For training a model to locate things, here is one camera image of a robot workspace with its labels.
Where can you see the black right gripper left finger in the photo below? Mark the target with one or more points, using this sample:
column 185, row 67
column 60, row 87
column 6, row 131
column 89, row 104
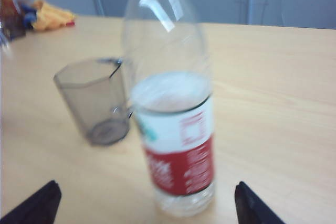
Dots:
column 34, row 205

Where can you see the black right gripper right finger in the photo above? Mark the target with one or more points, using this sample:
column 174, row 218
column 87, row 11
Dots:
column 252, row 208

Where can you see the Nongfu Spring water bottle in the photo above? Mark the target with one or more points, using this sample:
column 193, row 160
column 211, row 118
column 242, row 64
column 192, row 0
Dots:
column 178, row 129

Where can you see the grey octagonal glass mug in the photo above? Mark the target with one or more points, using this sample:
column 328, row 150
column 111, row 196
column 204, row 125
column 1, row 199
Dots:
column 86, row 103

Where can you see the blue snack packet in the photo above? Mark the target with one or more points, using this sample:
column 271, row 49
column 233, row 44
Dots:
column 29, row 15

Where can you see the orange brown snack bag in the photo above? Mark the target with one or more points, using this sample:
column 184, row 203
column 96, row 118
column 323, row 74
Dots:
column 9, row 6

